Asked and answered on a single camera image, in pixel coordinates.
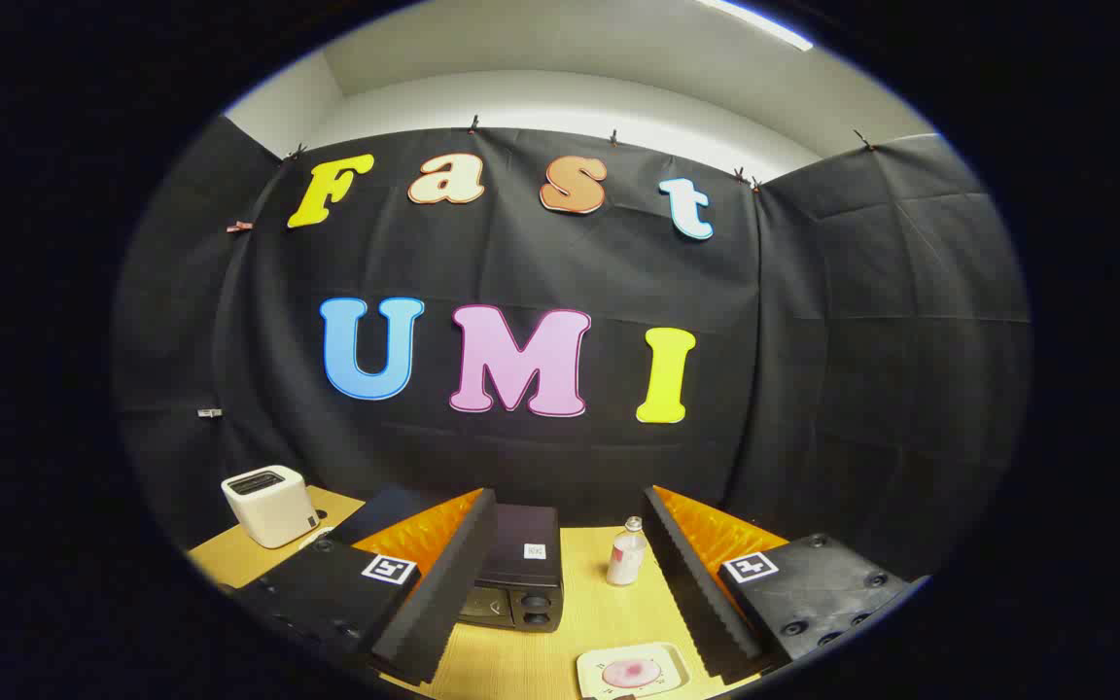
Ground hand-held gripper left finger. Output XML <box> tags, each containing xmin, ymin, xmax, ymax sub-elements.
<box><xmin>229</xmin><ymin>486</ymin><xmax>500</xmax><ymax>686</ymax></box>

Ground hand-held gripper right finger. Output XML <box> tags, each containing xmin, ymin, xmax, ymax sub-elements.
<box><xmin>640</xmin><ymin>484</ymin><xmax>930</xmax><ymax>682</ymax></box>

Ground black toaster oven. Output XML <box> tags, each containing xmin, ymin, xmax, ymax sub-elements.
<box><xmin>330</xmin><ymin>484</ymin><xmax>566</xmax><ymax>635</ymax></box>

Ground cream square plate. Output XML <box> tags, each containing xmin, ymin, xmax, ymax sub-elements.
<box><xmin>576</xmin><ymin>642</ymin><xmax>692</xmax><ymax>700</ymax></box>

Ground pink ham slice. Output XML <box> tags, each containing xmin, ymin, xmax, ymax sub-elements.
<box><xmin>601</xmin><ymin>658</ymin><xmax>663</xmax><ymax>688</ymax></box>

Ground white pop-up toaster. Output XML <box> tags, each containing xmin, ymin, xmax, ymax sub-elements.
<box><xmin>221</xmin><ymin>466</ymin><xmax>321</xmax><ymax>550</ymax></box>

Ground clear plastic bottle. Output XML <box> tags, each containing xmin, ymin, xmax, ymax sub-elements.
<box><xmin>606</xmin><ymin>516</ymin><xmax>647</xmax><ymax>587</ymax></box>

